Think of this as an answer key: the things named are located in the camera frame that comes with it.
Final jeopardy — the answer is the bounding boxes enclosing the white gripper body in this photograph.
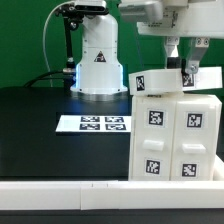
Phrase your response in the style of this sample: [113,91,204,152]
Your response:
[137,0,224,39]

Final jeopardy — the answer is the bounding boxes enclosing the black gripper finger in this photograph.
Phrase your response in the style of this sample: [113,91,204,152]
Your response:
[182,37,210,74]
[164,36,181,69]

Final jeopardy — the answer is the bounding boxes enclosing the white cabinet top block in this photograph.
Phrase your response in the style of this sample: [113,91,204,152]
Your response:
[129,67,223,96]

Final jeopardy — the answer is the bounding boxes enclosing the white cabinet door panel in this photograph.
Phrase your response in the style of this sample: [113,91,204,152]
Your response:
[170,95,222,181]
[129,97,176,181]

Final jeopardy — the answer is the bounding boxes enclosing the white cabinet body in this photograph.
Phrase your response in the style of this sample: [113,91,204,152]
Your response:
[128,94,222,181]

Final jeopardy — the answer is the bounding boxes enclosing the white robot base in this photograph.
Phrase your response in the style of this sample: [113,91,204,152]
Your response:
[70,14,128,101]

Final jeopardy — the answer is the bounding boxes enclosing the white marker sheet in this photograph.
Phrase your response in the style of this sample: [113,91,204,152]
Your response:
[56,115,131,133]

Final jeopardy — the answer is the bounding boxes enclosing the white front fence bar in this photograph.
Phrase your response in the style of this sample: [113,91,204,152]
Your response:
[0,181,224,211]

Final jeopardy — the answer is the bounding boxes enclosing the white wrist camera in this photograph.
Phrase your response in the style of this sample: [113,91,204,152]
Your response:
[118,0,163,22]

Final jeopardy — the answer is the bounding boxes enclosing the black camera stand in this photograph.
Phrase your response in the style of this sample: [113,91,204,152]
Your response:
[54,0,109,70]

